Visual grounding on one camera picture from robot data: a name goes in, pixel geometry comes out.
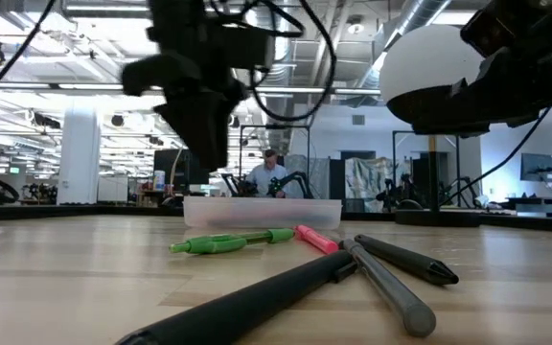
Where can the black pen with scale print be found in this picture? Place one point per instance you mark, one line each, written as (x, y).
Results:
(410, 261)

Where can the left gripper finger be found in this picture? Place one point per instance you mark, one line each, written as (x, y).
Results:
(225, 120)
(190, 120)

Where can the white globe lamp black base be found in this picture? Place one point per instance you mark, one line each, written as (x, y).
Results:
(424, 57)

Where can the white pillar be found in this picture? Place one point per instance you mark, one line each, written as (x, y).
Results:
(78, 158)

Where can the pink highlighter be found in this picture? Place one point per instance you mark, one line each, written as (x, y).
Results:
(316, 239)

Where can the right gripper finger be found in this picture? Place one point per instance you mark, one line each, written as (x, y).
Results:
(477, 115)

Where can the black frame stand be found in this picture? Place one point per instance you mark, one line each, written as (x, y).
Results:
(276, 126)
(394, 167)

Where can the wall mounted monitor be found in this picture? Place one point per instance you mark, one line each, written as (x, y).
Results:
(538, 167)

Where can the black clip pen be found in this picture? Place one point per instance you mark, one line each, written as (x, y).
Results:
(237, 306)

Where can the grey ballpoint pen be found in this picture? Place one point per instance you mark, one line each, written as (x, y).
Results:
(391, 292)

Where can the white cylindrical container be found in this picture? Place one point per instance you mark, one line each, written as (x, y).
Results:
(159, 181)

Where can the black monitor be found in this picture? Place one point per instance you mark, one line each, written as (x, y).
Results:
(190, 165)

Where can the crumpled cover sheet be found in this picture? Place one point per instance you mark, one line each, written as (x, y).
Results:
(367, 177)

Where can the clear box with orange lid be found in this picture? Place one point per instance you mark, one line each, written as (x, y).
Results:
(257, 213)

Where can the black background robot arm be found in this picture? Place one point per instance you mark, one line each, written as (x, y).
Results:
(237, 186)
(300, 179)

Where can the person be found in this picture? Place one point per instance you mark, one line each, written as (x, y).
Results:
(266, 179)

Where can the green pen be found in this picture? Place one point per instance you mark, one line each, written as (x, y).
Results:
(209, 244)

